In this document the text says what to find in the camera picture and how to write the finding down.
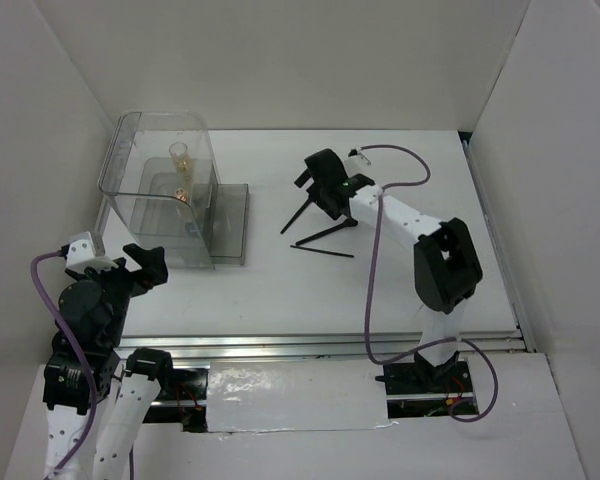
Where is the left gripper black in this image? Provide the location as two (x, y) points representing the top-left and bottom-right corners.
(68, 242), (169, 345)

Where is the black makeup brush angled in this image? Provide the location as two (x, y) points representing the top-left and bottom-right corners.
(280, 199), (312, 235)

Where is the black makeup brush orange tip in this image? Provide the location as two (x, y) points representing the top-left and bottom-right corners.
(295, 218), (358, 246)

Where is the small beige bottle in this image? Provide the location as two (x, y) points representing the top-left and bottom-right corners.
(174, 187), (192, 205)

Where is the clear acrylic organizer box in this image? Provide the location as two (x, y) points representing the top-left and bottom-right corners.
(98, 111), (250, 268)

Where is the thin black eyeliner pencil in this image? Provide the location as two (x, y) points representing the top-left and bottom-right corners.
(290, 244), (355, 259)

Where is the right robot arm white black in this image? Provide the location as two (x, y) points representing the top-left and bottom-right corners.
(294, 149), (483, 392)

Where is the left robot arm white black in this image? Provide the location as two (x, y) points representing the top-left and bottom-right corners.
(30, 237), (177, 479)

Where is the white foil cover plate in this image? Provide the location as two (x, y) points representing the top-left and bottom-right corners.
(206, 360), (392, 433)

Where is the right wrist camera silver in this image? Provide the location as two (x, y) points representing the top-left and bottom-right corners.
(348, 147), (371, 168)

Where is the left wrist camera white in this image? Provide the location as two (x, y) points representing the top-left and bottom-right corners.
(62, 231), (117, 274)

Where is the aluminium front rail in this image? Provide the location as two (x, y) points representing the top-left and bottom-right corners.
(117, 330), (527, 366)

